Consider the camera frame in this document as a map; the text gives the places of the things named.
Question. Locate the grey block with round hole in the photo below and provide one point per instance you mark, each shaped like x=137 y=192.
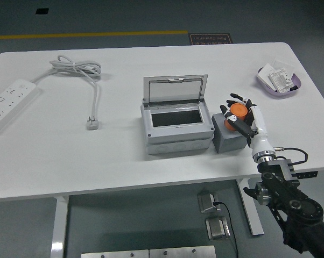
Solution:
x=226 y=142

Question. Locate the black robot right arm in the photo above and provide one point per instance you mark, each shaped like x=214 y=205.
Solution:
x=294 y=204

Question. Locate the metal base plate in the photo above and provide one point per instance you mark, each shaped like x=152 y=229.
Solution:
x=113 y=254
x=183 y=252

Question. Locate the orange cylindrical battery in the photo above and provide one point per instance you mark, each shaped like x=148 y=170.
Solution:
x=238 y=110

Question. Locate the small black part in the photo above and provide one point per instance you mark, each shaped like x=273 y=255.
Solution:
x=294 y=88

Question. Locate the black table control panel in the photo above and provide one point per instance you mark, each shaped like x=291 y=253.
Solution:
x=308 y=174

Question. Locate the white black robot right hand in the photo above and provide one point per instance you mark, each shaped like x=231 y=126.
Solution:
x=260 y=126

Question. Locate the grey junction box clear lid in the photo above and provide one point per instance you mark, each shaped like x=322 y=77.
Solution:
x=178 y=134

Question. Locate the white printed switch module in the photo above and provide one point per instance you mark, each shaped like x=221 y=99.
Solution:
x=281 y=80

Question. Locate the yellow floor tape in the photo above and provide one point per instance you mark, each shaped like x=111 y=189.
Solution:
x=70 y=35

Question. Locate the clear plastic bag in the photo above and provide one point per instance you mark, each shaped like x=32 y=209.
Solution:
x=281 y=62

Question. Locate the black floor socket cover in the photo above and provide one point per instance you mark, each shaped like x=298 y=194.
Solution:
x=42 y=11

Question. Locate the white power strip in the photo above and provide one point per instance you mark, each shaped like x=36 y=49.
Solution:
x=8 y=102

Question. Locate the purple plastic tray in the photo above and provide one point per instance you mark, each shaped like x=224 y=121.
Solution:
x=297 y=79

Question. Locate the white table leg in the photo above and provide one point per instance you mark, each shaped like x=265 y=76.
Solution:
x=59 y=228
x=254 y=220

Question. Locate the black floor sign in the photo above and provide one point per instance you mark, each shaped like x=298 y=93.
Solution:
x=210 y=39

